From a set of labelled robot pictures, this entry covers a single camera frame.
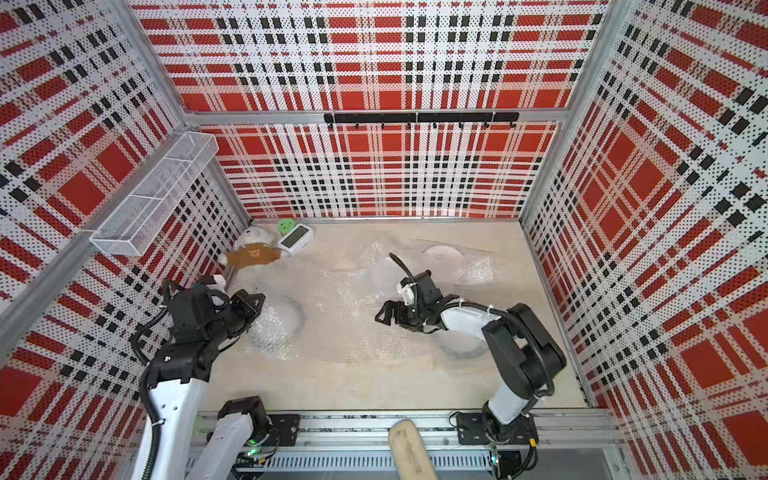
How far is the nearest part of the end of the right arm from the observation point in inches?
27.1

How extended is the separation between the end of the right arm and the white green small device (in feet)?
1.47

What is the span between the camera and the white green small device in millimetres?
1097
